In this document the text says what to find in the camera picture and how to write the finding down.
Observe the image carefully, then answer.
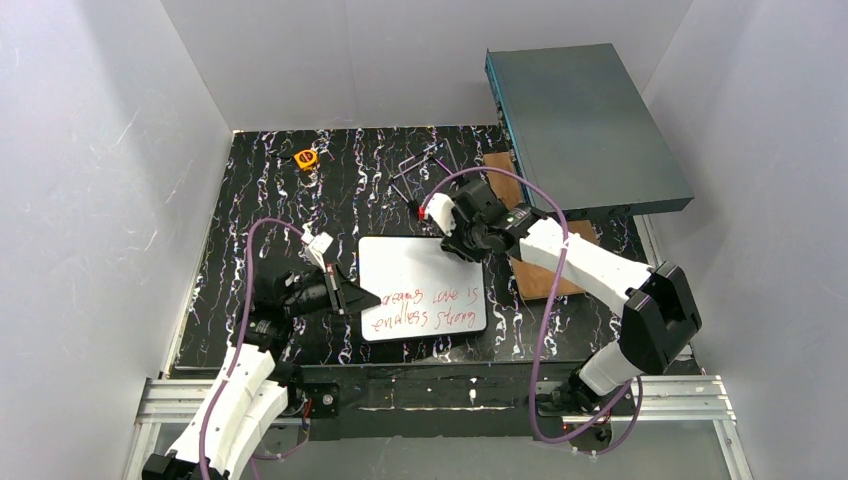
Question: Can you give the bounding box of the small white whiteboard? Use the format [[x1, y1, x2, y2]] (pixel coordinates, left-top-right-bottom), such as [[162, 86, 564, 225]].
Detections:
[[357, 236, 487, 342]]

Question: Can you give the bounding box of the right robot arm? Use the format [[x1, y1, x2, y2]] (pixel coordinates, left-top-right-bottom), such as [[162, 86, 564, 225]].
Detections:
[[419, 180, 702, 412]]

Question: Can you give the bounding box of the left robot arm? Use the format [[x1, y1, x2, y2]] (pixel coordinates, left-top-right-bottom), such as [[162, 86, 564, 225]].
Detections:
[[141, 264, 381, 479]]

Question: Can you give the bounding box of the brown wooden board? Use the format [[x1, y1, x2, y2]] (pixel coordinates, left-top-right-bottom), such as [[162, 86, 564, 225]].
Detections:
[[483, 152, 599, 300]]

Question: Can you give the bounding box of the orange tape measure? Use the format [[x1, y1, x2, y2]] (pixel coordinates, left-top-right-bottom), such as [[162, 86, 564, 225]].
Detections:
[[293, 149, 319, 171]]

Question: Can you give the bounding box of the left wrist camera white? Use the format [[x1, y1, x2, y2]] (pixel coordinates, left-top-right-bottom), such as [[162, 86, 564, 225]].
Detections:
[[301, 224, 334, 271]]

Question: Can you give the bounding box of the metal wire whiteboard stand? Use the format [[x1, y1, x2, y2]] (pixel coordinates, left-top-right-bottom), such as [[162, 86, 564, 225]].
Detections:
[[388, 140, 460, 210]]

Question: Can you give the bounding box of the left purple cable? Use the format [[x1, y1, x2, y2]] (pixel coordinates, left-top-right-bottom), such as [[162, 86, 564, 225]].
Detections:
[[198, 217, 307, 480]]

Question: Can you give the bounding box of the purple cable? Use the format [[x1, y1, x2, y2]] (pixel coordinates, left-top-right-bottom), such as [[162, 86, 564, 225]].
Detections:
[[421, 165, 644, 458], [198, 217, 307, 480]]

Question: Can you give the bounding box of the grey metal network switch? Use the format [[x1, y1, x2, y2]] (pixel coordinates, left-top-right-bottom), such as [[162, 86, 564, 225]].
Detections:
[[485, 43, 694, 221]]

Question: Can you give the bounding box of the aluminium frame rail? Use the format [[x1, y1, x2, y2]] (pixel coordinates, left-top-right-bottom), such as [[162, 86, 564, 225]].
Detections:
[[125, 363, 751, 479]]

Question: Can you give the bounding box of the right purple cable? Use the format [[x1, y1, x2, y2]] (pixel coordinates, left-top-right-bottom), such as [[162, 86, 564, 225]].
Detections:
[[421, 165, 644, 458]]

